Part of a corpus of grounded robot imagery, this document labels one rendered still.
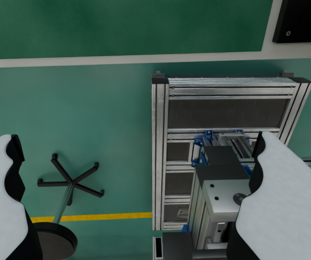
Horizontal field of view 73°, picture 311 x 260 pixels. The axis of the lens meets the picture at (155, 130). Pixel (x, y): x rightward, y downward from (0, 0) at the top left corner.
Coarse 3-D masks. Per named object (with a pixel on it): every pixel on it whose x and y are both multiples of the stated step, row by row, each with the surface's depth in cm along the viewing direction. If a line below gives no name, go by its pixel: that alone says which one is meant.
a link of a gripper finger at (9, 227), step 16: (0, 144) 9; (16, 144) 10; (0, 160) 8; (16, 160) 10; (0, 176) 8; (16, 176) 8; (0, 192) 7; (16, 192) 8; (0, 208) 7; (16, 208) 7; (0, 224) 6; (16, 224) 6; (32, 224) 7; (0, 240) 6; (16, 240) 6; (32, 240) 6; (0, 256) 5; (16, 256) 6; (32, 256) 6
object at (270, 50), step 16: (272, 16) 45; (272, 32) 47; (272, 48) 49; (288, 48) 49; (304, 48) 49; (0, 64) 49; (16, 64) 49; (32, 64) 49; (48, 64) 49; (64, 64) 49; (80, 64) 49
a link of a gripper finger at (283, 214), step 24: (264, 144) 10; (264, 168) 8; (288, 168) 8; (264, 192) 7; (288, 192) 7; (240, 216) 6; (264, 216) 6; (288, 216) 6; (240, 240) 6; (264, 240) 6; (288, 240) 6
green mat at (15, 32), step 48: (0, 0) 42; (48, 0) 42; (96, 0) 43; (144, 0) 43; (192, 0) 43; (240, 0) 43; (0, 48) 47; (48, 48) 47; (96, 48) 47; (144, 48) 48; (192, 48) 48; (240, 48) 49
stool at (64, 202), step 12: (60, 168) 155; (96, 168) 157; (72, 180) 164; (72, 192) 169; (96, 192) 171; (60, 204) 146; (60, 216) 139; (36, 228) 114; (48, 228) 115; (60, 228) 118; (48, 240) 119; (60, 240) 119; (72, 240) 121; (48, 252) 125; (60, 252) 125; (72, 252) 126
